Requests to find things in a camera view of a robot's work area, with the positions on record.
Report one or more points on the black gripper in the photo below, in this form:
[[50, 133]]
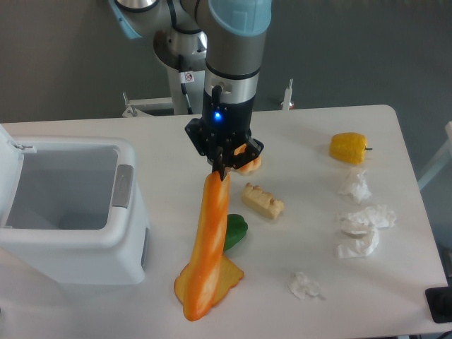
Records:
[[221, 129]]

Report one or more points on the long orange baguette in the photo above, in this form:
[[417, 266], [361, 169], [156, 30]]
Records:
[[204, 266]]

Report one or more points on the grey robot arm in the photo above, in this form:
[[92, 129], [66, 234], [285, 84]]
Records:
[[144, 18]]

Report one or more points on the white trash can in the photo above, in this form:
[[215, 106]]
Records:
[[71, 208]]

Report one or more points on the braided round bun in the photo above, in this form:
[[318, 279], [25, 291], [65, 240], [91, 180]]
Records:
[[250, 166]]

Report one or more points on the beige cake slice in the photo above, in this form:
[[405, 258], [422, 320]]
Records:
[[261, 201]]

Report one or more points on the green bell pepper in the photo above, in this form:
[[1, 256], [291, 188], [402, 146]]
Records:
[[237, 228]]

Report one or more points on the orange toast slice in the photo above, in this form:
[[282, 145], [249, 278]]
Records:
[[230, 275]]

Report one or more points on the yellow bell pepper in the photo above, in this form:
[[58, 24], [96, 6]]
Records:
[[349, 147]]

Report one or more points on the upper crumpled white tissue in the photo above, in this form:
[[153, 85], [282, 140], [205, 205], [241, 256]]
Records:
[[355, 186]]

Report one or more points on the small crumpled white tissue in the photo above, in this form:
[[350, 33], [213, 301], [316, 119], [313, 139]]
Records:
[[302, 286]]

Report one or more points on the middle crumpled white tissue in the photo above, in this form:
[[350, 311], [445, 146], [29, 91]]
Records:
[[363, 222]]

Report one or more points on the lower crumpled white tissue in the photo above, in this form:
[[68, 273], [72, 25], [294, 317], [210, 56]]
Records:
[[358, 247]]

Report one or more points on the white chair at right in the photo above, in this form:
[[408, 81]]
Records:
[[439, 160]]

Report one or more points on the black device at edge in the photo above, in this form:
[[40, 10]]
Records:
[[439, 303]]

